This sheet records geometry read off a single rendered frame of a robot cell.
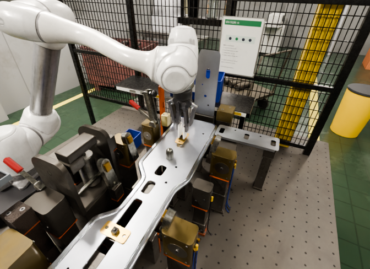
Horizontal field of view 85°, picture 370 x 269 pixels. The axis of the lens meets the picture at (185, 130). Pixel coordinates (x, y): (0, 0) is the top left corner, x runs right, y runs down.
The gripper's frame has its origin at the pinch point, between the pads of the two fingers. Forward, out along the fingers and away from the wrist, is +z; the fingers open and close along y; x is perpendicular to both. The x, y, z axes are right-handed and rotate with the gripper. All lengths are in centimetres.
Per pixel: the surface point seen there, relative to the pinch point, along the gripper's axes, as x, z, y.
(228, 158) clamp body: -8.2, 1.0, 22.9
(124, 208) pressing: -39.5, 5.4, -2.4
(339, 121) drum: 218, 88, 127
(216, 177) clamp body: -8.6, 12.8, 19.5
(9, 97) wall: 79, 83, -311
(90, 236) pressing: -50, 5, -6
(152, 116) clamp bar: -1.8, -5.0, -13.9
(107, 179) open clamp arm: -34.4, 2.0, -12.4
